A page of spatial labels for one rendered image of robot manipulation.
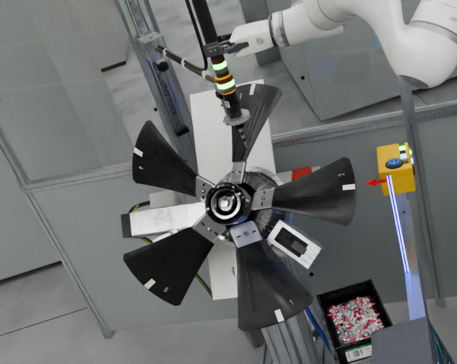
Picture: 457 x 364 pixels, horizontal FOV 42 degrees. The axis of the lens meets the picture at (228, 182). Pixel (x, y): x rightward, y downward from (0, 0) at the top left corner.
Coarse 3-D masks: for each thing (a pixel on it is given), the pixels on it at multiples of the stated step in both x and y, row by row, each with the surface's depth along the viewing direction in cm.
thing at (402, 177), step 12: (396, 144) 194; (408, 144) 193; (384, 156) 190; (396, 156) 188; (408, 156) 186; (384, 168) 185; (396, 168) 183; (408, 168) 181; (396, 180) 184; (408, 180) 183; (384, 192) 187; (396, 192) 186
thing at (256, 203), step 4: (256, 192) 174; (260, 192) 173; (268, 192) 172; (272, 192) 171; (256, 196) 172; (260, 196) 171; (268, 196) 170; (272, 196) 169; (256, 200) 170; (260, 200) 170; (264, 200) 169; (268, 200) 168; (252, 204) 169; (256, 204) 168; (260, 204) 168; (264, 204) 167; (268, 204) 167; (252, 208) 167; (256, 208) 167; (260, 208) 166; (264, 208) 166
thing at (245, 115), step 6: (216, 84) 155; (216, 90) 157; (216, 96) 158; (222, 96) 155; (222, 102) 156; (228, 114) 158; (246, 114) 155; (228, 120) 155; (234, 120) 154; (240, 120) 154; (246, 120) 154
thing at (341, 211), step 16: (336, 160) 170; (304, 176) 171; (320, 176) 168; (352, 176) 163; (288, 192) 167; (304, 192) 165; (320, 192) 163; (336, 192) 161; (352, 192) 160; (272, 208) 164; (288, 208) 162; (304, 208) 161; (320, 208) 160; (336, 208) 158; (352, 208) 157
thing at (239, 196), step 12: (216, 192) 168; (228, 192) 166; (240, 192) 165; (252, 192) 175; (216, 204) 167; (228, 204) 166; (240, 204) 165; (216, 216) 167; (228, 216) 166; (240, 216) 165; (252, 216) 174
